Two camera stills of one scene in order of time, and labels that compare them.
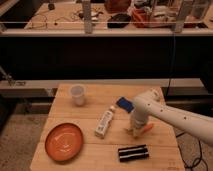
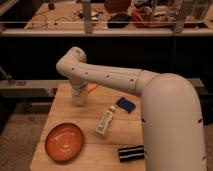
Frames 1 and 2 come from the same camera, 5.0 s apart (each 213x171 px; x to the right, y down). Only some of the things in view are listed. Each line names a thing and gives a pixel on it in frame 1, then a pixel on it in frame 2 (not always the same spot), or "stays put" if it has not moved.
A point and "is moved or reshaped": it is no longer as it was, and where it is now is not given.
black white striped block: (132, 153) stays put
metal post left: (86, 9) stays put
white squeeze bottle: (104, 122) stays put
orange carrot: (147, 127) is moved or reshaped
